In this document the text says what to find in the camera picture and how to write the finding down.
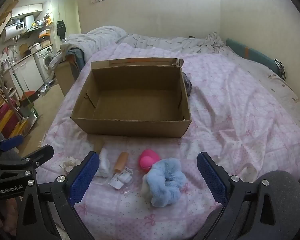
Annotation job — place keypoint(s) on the white washing machine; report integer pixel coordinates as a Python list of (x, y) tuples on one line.
[(46, 58)]

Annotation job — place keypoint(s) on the tan sponge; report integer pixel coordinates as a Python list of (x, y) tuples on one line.
[(121, 163)]

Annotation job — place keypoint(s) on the white water heater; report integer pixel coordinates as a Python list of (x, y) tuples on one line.
[(13, 31)]

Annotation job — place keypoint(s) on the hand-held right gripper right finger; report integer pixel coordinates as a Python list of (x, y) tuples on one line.
[(212, 180)]

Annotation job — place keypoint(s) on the beige floral scrunchie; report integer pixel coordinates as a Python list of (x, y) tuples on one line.
[(70, 164)]

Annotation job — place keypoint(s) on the white wall cabinet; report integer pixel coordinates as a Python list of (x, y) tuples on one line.
[(27, 10)]

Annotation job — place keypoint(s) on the beige floral mattress cover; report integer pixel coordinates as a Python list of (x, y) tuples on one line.
[(280, 95)]

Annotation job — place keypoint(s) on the brown cardboard box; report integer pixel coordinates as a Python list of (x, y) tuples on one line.
[(130, 105)]

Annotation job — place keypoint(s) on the red suitcase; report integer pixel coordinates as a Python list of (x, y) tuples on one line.
[(5, 120)]

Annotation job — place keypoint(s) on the white folded cloth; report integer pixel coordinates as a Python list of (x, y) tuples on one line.
[(103, 163)]

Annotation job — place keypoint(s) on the pink rubber duck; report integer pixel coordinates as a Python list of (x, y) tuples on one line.
[(148, 162)]

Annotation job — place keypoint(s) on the teal pillow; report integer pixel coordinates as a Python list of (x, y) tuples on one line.
[(252, 52)]

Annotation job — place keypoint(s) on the white base cabinet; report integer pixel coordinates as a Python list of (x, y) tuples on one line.
[(25, 72)]

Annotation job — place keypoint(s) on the grey rumpled duvet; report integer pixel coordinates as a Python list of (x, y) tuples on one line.
[(110, 36)]

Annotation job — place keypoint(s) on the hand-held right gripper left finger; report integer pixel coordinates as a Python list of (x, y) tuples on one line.
[(83, 178)]

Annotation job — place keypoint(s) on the wooden bedside cabinet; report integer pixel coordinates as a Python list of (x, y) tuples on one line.
[(65, 77)]

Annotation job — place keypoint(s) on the fluffy light blue plush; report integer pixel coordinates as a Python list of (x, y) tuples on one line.
[(165, 182)]

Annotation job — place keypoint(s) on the black and white patterned cloth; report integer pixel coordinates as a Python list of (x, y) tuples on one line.
[(280, 67)]

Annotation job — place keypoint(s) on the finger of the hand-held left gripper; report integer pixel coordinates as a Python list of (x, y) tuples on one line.
[(40, 155), (11, 140)]

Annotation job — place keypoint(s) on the pink bow print bed sheet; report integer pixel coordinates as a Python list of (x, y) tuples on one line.
[(227, 120)]

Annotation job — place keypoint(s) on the dark hanging garment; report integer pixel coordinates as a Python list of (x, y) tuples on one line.
[(61, 29)]

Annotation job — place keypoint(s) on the dark striped bundle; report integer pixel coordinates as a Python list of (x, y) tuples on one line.
[(188, 85)]

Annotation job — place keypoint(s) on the person's left hand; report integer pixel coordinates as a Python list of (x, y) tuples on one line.
[(1, 217)]

